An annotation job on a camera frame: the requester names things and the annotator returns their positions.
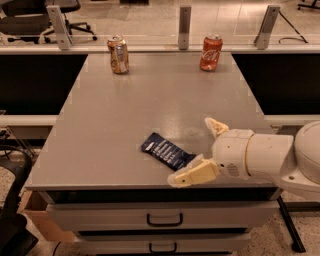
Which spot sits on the black office chair background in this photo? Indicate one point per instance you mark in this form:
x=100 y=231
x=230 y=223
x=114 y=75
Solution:
x=26 y=20

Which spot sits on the black chair left foreground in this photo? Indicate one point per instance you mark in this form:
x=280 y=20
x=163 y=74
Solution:
x=15 y=239

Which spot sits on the orange soda can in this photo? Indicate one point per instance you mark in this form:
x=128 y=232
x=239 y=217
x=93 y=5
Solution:
x=119 y=54

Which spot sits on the red coca-cola can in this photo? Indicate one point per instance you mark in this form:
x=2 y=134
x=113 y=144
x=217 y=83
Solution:
x=212 y=45

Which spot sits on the blue rxbar blueberry wrapper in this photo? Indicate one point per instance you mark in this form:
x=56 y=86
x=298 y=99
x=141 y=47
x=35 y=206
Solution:
x=166 y=152

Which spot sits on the black lower drawer handle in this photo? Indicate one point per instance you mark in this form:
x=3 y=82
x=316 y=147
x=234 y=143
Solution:
x=162 y=248

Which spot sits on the lower grey drawer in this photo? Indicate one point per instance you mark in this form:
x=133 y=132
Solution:
x=187 y=243

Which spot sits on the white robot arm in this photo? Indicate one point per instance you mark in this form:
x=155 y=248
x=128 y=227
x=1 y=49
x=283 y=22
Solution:
x=292 y=163

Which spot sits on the cardboard box under table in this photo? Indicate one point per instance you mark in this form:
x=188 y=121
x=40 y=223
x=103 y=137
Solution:
x=34 y=207

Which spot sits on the right metal glass bracket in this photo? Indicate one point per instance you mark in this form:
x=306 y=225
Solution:
x=262 y=39

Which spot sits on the black upper drawer handle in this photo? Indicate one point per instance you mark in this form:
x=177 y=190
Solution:
x=164 y=222

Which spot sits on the left metal glass bracket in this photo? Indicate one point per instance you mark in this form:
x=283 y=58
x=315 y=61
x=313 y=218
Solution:
x=62 y=36

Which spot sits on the grey drawer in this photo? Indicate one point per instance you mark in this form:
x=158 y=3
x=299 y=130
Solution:
x=132 y=216
x=187 y=243

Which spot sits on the black table leg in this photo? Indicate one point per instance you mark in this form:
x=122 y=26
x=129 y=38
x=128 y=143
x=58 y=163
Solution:
x=285 y=209

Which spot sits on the upper grey drawer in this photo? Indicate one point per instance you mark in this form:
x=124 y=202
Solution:
x=132 y=216

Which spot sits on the black drawer handle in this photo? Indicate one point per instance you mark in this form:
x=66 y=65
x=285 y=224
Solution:
x=164 y=222
x=162 y=248

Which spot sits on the middle metal glass bracket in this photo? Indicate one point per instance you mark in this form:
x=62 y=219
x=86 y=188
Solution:
x=184 y=27

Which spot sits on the metal glass bracket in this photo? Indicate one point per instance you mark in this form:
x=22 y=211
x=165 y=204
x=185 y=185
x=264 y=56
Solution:
x=184 y=27
x=62 y=36
x=262 y=39

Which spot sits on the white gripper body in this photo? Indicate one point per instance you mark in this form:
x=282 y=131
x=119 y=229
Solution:
x=231 y=154

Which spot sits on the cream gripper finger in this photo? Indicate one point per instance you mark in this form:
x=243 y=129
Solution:
x=215 y=127
x=198 y=171

